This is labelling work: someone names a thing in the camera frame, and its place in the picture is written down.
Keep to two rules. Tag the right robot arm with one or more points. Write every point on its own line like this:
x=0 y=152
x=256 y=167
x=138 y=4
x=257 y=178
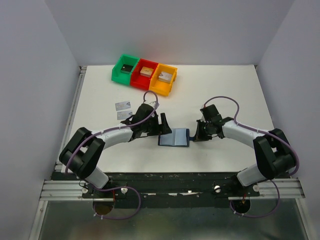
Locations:
x=271 y=148

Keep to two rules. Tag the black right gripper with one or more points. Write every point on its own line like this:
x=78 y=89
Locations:
x=199 y=136

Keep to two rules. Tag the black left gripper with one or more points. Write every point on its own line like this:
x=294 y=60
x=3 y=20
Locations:
x=165 y=128

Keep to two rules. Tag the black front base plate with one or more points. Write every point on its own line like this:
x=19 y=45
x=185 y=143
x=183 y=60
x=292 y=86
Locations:
x=175 y=190

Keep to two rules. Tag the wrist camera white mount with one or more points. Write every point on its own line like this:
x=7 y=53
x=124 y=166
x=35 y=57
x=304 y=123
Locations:
x=154 y=104
x=203 y=112

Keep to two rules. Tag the red plastic bin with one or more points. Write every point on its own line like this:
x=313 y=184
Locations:
x=142 y=82

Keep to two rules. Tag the aluminium table edge rail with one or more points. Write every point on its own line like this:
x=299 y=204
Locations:
x=71 y=107

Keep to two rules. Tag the silver credit card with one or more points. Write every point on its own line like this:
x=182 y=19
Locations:
x=122 y=115
x=119 y=106

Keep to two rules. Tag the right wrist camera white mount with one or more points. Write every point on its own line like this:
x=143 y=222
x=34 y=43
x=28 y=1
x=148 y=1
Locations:
x=203 y=112

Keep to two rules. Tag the wooden block in red bin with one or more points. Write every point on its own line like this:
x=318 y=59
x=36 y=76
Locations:
x=146 y=71

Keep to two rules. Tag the yellow plastic bin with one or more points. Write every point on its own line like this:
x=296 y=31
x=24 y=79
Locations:
x=162 y=88

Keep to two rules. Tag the black block in green bin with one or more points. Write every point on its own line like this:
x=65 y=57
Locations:
x=126 y=68

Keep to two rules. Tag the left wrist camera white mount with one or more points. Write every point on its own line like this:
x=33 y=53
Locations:
x=154 y=104

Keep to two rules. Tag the blue leather card holder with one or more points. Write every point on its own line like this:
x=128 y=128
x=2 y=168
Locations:
x=180 y=137

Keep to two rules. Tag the green plastic bin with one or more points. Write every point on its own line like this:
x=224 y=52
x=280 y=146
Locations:
x=121 y=78

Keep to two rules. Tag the grey block in yellow bin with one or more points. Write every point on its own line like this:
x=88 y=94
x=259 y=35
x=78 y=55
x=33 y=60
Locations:
x=165 y=77

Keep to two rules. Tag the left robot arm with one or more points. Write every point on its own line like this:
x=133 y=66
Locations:
x=83 y=151

